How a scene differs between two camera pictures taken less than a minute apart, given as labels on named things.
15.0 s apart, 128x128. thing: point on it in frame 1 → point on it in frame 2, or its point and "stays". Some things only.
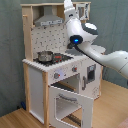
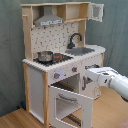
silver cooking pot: [45, 56] stays
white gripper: [71, 16] → [102, 75]
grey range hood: [48, 17] stays
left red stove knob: [56, 75] stays
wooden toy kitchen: [61, 83] stays
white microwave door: [81, 10] → [96, 12]
